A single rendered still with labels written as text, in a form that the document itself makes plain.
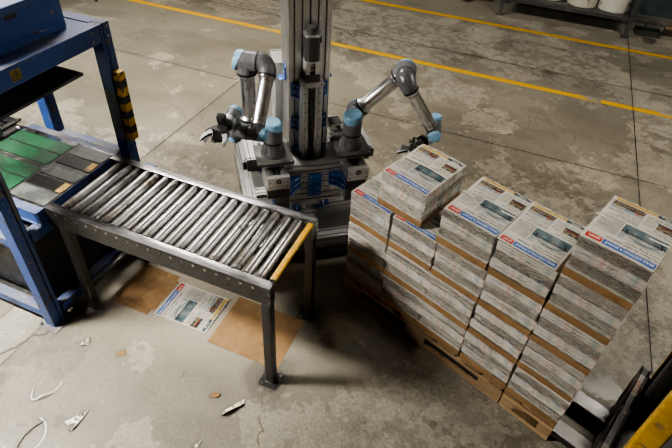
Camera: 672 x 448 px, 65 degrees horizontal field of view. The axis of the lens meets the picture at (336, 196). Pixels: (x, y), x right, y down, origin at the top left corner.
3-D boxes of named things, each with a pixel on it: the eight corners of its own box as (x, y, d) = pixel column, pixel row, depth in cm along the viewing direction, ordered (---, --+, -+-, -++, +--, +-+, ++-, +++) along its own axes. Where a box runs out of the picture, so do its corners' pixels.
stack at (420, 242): (379, 258, 370) (393, 163, 317) (530, 361, 310) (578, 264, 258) (341, 288, 347) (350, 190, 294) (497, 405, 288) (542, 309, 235)
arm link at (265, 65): (283, 58, 289) (268, 144, 287) (264, 55, 291) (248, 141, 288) (278, 50, 278) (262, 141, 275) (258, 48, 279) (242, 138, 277)
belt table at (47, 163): (123, 163, 325) (120, 149, 319) (41, 227, 278) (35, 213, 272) (37, 135, 344) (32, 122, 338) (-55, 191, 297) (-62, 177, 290)
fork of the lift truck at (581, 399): (449, 306, 336) (451, 302, 333) (612, 417, 282) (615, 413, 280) (441, 315, 330) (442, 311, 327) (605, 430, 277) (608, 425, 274)
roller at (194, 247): (240, 205, 292) (240, 198, 289) (191, 261, 258) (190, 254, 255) (232, 202, 293) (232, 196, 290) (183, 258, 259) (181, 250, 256)
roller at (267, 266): (303, 225, 282) (304, 218, 279) (261, 286, 248) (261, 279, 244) (295, 223, 283) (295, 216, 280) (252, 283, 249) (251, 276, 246)
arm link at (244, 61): (260, 142, 311) (255, 56, 276) (236, 139, 313) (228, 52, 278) (266, 132, 320) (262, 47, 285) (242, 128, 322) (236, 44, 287)
